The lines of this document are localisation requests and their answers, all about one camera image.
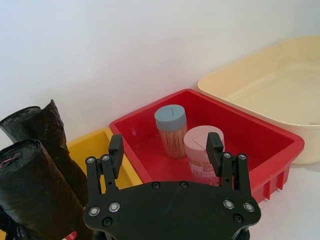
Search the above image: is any red plastic bin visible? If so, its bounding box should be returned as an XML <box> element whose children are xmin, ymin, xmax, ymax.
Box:
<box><xmin>109</xmin><ymin>88</ymin><xmax>306</xmax><ymax>205</ymax></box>

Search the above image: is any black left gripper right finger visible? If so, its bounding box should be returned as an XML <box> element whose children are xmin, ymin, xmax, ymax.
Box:
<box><xmin>205</xmin><ymin>132</ymin><xmax>252</xmax><ymax>199</ymax></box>

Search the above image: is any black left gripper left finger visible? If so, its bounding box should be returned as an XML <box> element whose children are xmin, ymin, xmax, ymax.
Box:
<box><xmin>85</xmin><ymin>133</ymin><xmax>125</xmax><ymax>201</ymax></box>

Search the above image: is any black garbage bag roll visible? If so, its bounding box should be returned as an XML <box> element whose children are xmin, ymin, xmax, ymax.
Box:
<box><xmin>0</xmin><ymin>98</ymin><xmax>89</xmax><ymax>209</ymax></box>
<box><xmin>0</xmin><ymin>139</ymin><xmax>95</xmax><ymax>240</ymax></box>

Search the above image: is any yellow plastic bin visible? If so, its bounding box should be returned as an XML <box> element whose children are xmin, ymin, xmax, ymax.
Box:
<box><xmin>66</xmin><ymin>127</ymin><xmax>144</xmax><ymax>195</ymax></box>

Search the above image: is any cream plastic tub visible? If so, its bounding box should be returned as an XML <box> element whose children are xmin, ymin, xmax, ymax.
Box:
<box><xmin>197</xmin><ymin>34</ymin><xmax>320</xmax><ymax>165</ymax></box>

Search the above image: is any grey-lidded toothpick jar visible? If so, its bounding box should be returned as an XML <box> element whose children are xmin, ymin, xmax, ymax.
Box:
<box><xmin>153</xmin><ymin>104</ymin><xmax>189</xmax><ymax>159</ymax></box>

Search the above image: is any white-lidded toothpick jar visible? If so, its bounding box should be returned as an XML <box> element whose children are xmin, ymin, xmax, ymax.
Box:
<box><xmin>183</xmin><ymin>125</ymin><xmax>225</xmax><ymax>187</ymax></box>

